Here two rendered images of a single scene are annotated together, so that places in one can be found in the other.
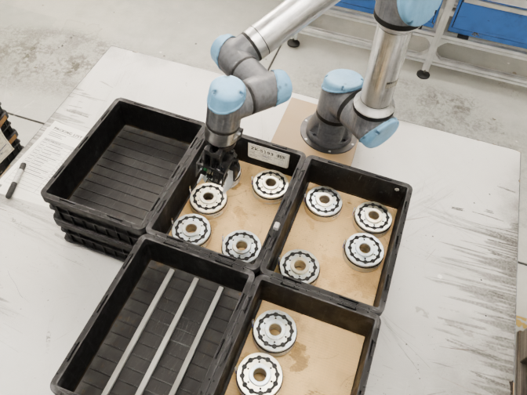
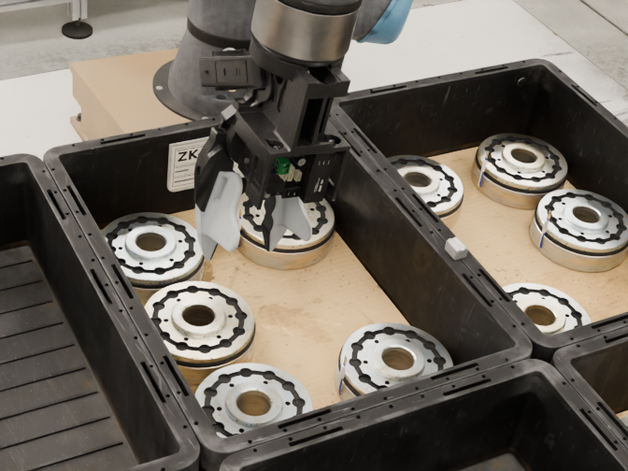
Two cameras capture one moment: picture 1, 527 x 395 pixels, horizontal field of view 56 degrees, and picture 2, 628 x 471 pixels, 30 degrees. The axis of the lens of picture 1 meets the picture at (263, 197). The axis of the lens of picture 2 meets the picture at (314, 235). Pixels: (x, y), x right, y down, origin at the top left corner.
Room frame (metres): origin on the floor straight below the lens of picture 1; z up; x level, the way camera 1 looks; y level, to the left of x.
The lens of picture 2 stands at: (0.26, 0.68, 1.59)
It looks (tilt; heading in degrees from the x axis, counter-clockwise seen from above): 39 degrees down; 310
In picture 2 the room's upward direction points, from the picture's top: 9 degrees clockwise
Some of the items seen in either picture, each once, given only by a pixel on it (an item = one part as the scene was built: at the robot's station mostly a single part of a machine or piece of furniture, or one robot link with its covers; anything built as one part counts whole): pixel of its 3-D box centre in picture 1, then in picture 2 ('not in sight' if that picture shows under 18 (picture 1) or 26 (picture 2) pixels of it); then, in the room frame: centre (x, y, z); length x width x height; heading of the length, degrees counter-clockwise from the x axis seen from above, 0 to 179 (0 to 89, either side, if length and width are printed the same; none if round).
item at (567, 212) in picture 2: (365, 248); (585, 216); (0.68, -0.27, 0.86); 0.05 x 0.05 x 0.01
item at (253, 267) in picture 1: (230, 192); (272, 254); (0.79, 0.09, 0.92); 0.40 x 0.30 x 0.02; 163
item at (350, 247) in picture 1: (364, 249); (584, 220); (0.68, -0.27, 0.86); 0.10 x 0.10 x 0.01
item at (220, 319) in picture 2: (208, 197); (198, 317); (0.81, 0.15, 0.86); 0.05 x 0.05 x 0.01
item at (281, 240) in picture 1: (337, 238); (529, 228); (0.71, -0.20, 0.87); 0.40 x 0.30 x 0.11; 163
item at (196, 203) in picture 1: (208, 197); (198, 321); (0.81, 0.15, 0.86); 0.10 x 0.10 x 0.01
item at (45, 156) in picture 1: (52, 161); not in sight; (1.02, 0.69, 0.70); 0.33 x 0.23 x 0.01; 165
